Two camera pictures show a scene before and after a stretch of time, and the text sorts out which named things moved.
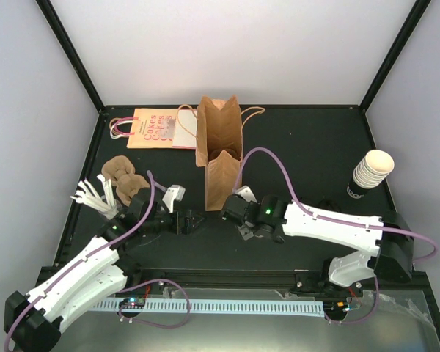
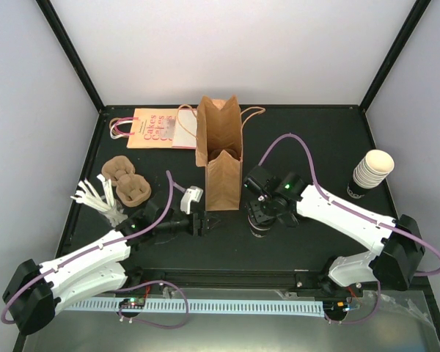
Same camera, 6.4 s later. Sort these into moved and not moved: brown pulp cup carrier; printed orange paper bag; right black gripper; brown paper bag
Moved: right black gripper
Not moved: brown paper bag; brown pulp cup carrier; printed orange paper bag
